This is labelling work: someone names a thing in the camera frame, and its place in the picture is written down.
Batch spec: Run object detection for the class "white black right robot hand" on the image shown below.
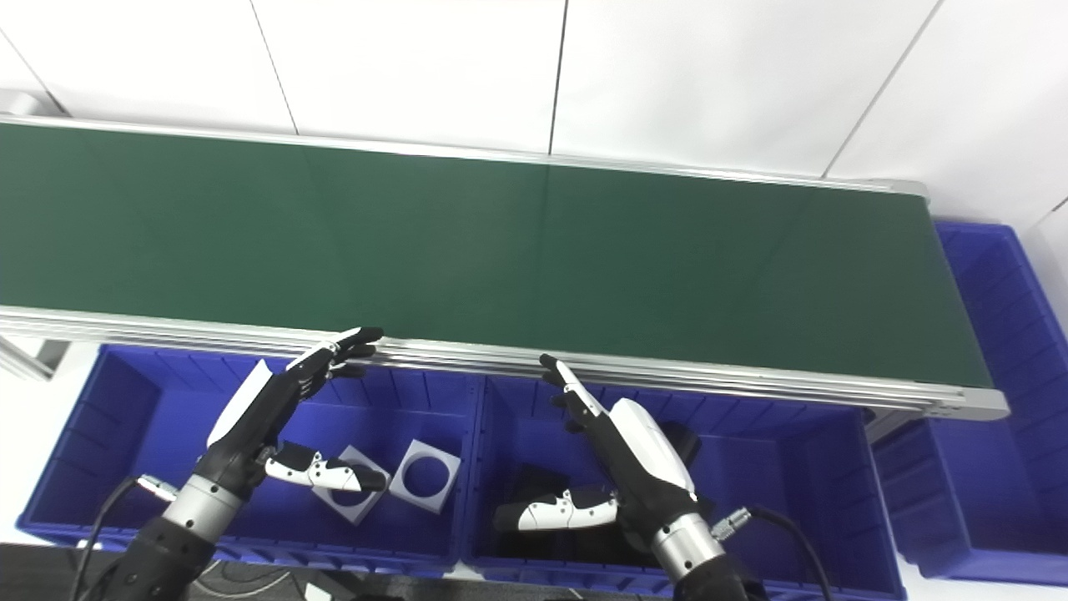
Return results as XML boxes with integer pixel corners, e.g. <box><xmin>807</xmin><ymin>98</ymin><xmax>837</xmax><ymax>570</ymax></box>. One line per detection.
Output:
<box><xmin>492</xmin><ymin>354</ymin><xmax>700</xmax><ymax>545</ymax></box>

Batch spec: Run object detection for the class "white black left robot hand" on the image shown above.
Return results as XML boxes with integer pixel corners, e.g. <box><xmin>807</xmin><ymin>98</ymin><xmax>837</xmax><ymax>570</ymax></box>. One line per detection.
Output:
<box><xmin>196</xmin><ymin>327</ymin><xmax>389</xmax><ymax>502</ymax></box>

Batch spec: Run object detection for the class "green conveyor belt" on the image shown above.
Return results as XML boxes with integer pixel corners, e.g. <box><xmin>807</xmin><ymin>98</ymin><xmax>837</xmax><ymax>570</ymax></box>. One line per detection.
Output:
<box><xmin>0</xmin><ymin>124</ymin><xmax>995</xmax><ymax>389</ymax></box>
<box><xmin>0</xmin><ymin>88</ymin><xmax>1010</xmax><ymax>421</ymax></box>

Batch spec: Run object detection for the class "blue plastic bin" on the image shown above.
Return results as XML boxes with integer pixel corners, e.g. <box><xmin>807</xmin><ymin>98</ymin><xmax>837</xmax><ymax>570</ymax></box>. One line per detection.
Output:
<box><xmin>872</xmin><ymin>221</ymin><xmax>1068</xmax><ymax>585</ymax></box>
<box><xmin>17</xmin><ymin>344</ymin><xmax>485</xmax><ymax>578</ymax></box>
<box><xmin>463</xmin><ymin>374</ymin><xmax>909</xmax><ymax>601</ymax></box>

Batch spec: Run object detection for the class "aluminium conveyor leg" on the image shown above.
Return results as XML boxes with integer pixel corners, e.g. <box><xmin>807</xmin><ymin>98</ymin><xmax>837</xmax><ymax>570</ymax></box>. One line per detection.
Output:
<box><xmin>0</xmin><ymin>334</ymin><xmax>72</xmax><ymax>383</ymax></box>
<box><xmin>864</xmin><ymin>407</ymin><xmax>923</xmax><ymax>443</ymax></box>

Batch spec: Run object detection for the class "grey square plate with hole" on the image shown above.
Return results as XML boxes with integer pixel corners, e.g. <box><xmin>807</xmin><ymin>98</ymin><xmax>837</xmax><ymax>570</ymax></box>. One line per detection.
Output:
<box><xmin>313</xmin><ymin>445</ymin><xmax>391</xmax><ymax>525</ymax></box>
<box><xmin>389</xmin><ymin>439</ymin><xmax>461</xmax><ymax>513</ymax></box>

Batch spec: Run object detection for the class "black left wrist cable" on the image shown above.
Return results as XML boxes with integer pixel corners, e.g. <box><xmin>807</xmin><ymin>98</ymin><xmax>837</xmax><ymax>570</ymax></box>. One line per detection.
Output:
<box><xmin>71</xmin><ymin>473</ymin><xmax>180</xmax><ymax>601</ymax></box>

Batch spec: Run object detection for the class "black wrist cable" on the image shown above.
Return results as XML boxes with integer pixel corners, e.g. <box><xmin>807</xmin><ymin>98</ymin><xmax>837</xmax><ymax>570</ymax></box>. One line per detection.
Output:
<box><xmin>711</xmin><ymin>507</ymin><xmax>835</xmax><ymax>601</ymax></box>
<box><xmin>71</xmin><ymin>473</ymin><xmax>180</xmax><ymax>601</ymax></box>

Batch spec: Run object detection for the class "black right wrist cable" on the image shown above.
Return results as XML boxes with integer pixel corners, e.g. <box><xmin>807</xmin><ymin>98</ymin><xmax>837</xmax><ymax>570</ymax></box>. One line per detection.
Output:
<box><xmin>711</xmin><ymin>507</ymin><xmax>835</xmax><ymax>601</ymax></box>

